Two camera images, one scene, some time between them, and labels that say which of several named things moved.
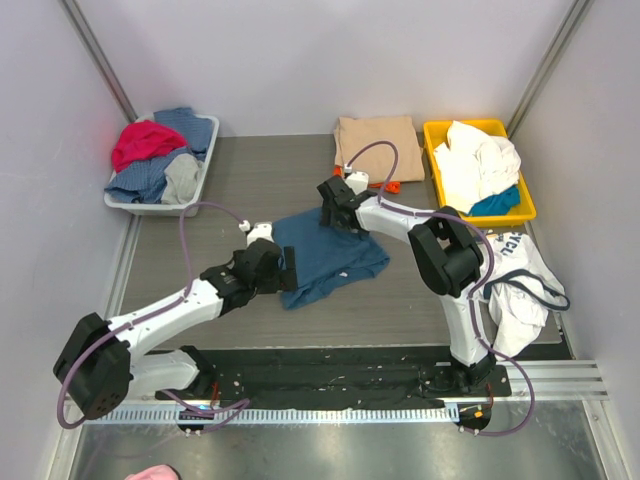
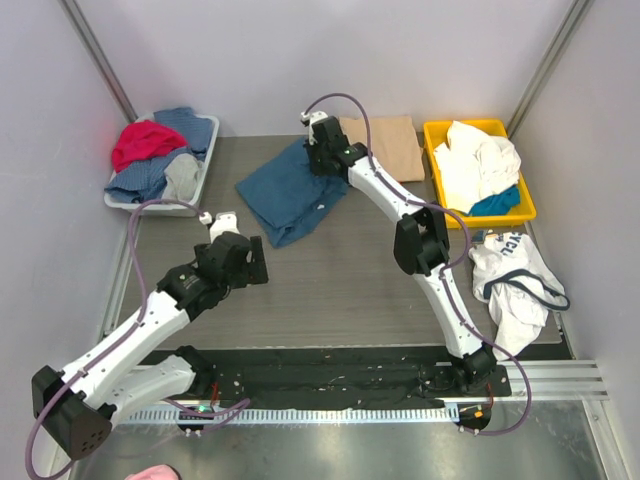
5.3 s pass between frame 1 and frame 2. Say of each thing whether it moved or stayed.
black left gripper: moved
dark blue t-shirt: moved
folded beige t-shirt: stayed
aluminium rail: stayed
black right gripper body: moved
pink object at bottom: stayed
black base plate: stayed
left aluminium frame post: stayed
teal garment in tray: stayed
